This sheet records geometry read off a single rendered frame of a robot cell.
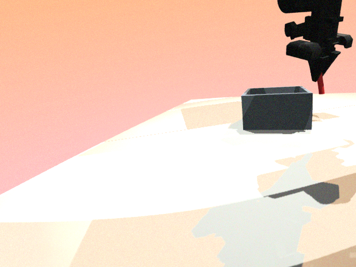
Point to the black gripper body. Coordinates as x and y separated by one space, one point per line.
323 37

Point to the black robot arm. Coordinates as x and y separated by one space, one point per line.
294 30

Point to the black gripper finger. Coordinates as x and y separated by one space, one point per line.
333 55
316 67

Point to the red peg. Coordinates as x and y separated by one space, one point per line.
320 83

